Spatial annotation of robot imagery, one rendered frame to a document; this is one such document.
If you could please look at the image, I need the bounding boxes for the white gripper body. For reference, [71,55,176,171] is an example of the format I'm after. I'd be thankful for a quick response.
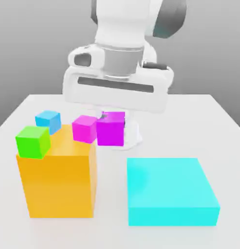
[62,66,175,115]

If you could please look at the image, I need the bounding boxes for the large orange box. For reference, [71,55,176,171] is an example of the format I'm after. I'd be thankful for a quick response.
[16,124,98,219]

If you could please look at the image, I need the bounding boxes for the small blue cube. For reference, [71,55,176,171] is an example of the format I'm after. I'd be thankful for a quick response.
[35,110,62,136]

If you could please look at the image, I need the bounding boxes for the small green cube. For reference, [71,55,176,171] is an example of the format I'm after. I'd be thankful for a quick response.
[15,125,52,160]

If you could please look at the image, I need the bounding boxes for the small magenta cube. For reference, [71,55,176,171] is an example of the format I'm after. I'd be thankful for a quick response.
[96,111,126,147]

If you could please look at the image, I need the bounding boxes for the small pink cube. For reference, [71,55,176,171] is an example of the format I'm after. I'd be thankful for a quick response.
[72,114,98,144]

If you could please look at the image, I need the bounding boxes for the large cyan box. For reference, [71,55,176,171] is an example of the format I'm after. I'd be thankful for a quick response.
[126,157,221,227]

